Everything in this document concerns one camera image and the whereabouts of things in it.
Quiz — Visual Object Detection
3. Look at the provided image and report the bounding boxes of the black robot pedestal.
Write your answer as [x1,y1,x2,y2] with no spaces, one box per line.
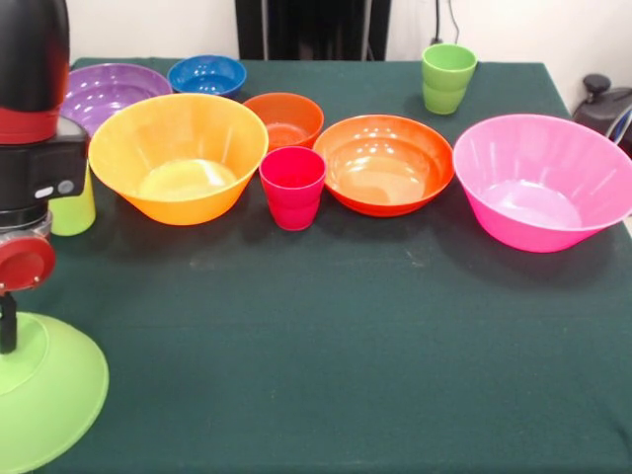
[234,0,391,61]

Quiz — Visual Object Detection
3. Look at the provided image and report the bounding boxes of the green cup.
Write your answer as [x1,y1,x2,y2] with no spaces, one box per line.
[421,42,479,117]

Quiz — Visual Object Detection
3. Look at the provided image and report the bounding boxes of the blue bowl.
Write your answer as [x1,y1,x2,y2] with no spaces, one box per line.
[166,54,248,100]

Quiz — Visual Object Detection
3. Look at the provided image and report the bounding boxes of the dark green tablecloth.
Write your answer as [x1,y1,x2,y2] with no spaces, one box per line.
[0,57,632,474]

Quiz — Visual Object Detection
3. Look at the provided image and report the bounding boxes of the purple bowl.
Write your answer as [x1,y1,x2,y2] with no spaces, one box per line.
[59,62,173,138]

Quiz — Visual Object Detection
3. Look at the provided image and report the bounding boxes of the small orange-red bowl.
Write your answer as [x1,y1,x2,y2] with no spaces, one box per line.
[242,92,326,152]

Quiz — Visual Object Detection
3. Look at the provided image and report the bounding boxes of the green bowl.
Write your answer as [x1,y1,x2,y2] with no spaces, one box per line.
[0,311,111,474]

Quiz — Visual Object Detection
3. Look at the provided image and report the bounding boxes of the lime yellow cup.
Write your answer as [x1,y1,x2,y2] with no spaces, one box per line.
[47,161,97,237]

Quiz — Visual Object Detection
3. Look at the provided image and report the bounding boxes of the black wall cable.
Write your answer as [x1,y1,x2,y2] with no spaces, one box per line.
[432,0,461,46]

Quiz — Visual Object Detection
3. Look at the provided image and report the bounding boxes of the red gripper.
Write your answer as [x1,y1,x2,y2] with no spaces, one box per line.
[0,234,57,356]

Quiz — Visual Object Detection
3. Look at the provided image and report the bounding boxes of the large yellow-orange bowl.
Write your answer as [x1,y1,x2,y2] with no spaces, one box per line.
[88,92,270,227]

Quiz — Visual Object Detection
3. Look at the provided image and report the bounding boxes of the pink bowl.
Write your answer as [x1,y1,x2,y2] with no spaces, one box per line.
[452,114,632,254]

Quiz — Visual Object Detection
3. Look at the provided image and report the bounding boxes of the wide orange-red bowl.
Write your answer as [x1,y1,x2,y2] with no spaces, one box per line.
[312,115,455,218]

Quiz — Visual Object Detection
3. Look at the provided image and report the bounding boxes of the magenta red cup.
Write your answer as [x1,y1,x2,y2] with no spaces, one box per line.
[258,145,328,232]

